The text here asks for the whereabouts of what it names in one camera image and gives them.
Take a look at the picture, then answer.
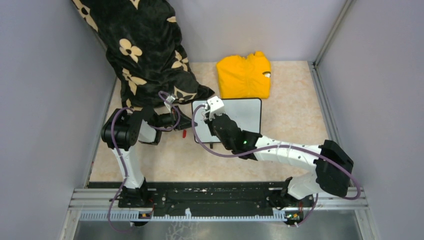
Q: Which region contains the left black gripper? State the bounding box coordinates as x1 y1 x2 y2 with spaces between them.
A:
154 105 198 131

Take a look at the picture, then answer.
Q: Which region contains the black framed whiteboard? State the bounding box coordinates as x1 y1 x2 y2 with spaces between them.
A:
194 98 262 144

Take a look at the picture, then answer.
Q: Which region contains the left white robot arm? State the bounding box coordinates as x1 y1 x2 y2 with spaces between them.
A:
100 106 192 208

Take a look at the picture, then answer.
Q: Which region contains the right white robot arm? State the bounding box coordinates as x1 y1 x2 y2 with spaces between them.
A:
205 114 354 206

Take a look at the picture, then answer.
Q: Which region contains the folded yellow shirt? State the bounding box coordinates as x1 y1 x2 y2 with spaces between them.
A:
216 51 272 99

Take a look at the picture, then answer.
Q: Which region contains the black floral fleece blanket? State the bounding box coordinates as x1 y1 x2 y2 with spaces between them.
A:
73 0 214 109

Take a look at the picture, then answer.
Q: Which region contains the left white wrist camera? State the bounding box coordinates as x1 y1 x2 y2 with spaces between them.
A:
164 93 176 108

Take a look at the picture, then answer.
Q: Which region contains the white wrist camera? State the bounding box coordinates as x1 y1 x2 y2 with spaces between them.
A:
204 96 225 121
164 93 176 108

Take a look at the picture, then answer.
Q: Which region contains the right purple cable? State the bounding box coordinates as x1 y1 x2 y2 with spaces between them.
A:
191 104 362 201

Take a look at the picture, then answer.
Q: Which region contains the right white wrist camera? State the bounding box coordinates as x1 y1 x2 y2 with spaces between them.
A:
204 96 225 121

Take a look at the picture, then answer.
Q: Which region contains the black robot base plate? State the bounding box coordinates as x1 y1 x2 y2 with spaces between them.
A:
87 181 316 218

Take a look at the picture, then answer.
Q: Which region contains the white slotted cable duct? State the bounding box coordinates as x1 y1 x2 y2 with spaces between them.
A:
79 208 287 222

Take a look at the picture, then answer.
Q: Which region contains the right aluminium frame rail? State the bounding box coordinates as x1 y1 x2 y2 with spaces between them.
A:
308 0 380 240

